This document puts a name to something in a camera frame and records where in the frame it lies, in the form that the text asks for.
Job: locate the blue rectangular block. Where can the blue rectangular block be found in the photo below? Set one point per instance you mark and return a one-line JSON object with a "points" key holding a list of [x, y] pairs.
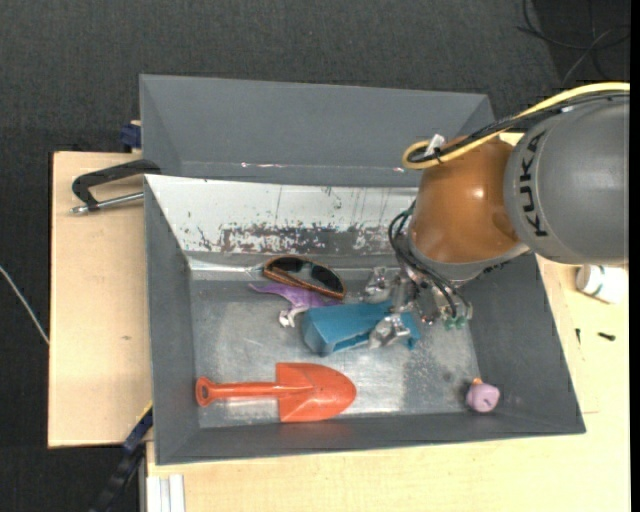
{"points": [[335, 325]]}

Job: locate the orange toy shovel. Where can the orange toy shovel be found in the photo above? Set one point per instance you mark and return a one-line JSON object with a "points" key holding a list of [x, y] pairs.
{"points": [[310, 392]]}

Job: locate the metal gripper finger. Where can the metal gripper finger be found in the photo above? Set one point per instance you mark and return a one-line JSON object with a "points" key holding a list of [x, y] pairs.
{"points": [[389, 331], [379, 287]]}

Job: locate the brown sunglasses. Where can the brown sunglasses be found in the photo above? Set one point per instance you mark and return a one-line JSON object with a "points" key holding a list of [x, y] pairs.
{"points": [[320, 277]]}

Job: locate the pale wood flat board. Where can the pale wood flat board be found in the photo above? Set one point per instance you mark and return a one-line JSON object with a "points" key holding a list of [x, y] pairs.
{"points": [[100, 310]]}

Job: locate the small purple toy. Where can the small purple toy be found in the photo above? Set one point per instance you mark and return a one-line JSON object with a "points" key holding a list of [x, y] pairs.
{"points": [[482, 397]]}

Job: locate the white cylinder with green print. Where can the white cylinder with green print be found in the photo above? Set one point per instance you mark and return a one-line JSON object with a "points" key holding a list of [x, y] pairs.
{"points": [[602, 282]]}

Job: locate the grey metal bin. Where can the grey metal bin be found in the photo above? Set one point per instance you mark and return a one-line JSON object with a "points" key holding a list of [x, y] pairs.
{"points": [[310, 120]]}

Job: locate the purple toy dinosaur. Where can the purple toy dinosaur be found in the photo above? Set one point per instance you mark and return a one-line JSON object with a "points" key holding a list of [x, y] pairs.
{"points": [[300, 299]]}

